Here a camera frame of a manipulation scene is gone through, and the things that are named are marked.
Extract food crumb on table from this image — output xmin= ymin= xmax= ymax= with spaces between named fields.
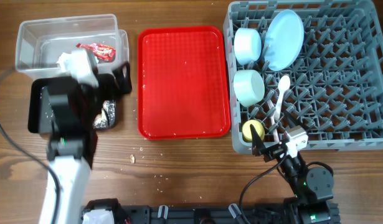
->
xmin=130 ymin=154 xmax=136 ymax=164

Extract light blue plate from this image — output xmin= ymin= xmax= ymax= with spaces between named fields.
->
xmin=264 ymin=9 xmax=304 ymax=71

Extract green bowl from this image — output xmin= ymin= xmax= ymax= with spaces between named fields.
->
xmin=233 ymin=70 xmax=265 ymax=107

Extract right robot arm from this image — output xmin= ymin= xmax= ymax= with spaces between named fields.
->
xmin=239 ymin=111 xmax=341 ymax=223

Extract rice and food scraps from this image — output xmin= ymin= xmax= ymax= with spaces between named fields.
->
xmin=93 ymin=100 xmax=116 ymax=129

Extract clear plastic bin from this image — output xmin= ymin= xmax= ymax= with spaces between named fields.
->
xmin=15 ymin=14 xmax=129 ymax=80

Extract white plastic fork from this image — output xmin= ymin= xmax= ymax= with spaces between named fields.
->
xmin=267 ymin=100 xmax=280 ymax=142

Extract white plastic spoon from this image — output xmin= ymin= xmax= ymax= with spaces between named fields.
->
xmin=274 ymin=75 xmax=291 ymax=120

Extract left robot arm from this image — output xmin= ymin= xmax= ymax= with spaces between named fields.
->
xmin=39 ymin=62 xmax=132 ymax=223

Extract light blue bowl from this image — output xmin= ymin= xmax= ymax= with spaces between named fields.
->
xmin=234 ymin=28 xmax=262 ymax=65

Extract black waste tray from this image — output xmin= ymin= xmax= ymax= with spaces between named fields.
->
xmin=27 ymin=77 xmax=117 ymax=134

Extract red serving tray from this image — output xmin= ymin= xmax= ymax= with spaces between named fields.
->
xmin=137 ymin=26 xmax=231 ymax=140

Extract grey dishwasher rack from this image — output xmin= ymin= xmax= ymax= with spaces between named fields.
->
xmin=223 ymin=1 xmax=383 ymax=154

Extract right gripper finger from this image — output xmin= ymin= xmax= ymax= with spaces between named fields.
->
xmin=250 ymin=124 xmax=266 ymax=156
xmin=284 ymin=110 xmax=306 ymax=130

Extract yellow plastic cup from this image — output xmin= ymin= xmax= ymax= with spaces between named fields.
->
xmin=242 ymin=119 xmax=265 ymax=142

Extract red snack wrapper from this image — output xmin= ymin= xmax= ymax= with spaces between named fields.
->
xmin=76 ymin=43 xmax=116 ymax=62

